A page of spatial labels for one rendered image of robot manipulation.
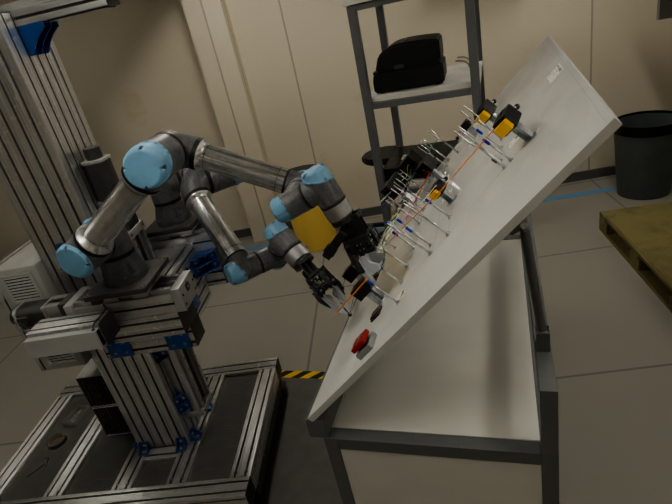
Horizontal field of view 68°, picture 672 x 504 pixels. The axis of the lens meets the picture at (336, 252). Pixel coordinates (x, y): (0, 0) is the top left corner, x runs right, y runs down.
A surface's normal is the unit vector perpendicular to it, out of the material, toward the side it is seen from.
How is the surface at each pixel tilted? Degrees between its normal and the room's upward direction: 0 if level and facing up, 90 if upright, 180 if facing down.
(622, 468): 0
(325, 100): 90
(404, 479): 90
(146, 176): 86
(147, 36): 90
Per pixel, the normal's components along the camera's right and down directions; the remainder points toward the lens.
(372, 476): -0.26, 0.48
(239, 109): -0.04, 0.45
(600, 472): -0.20, -0.88
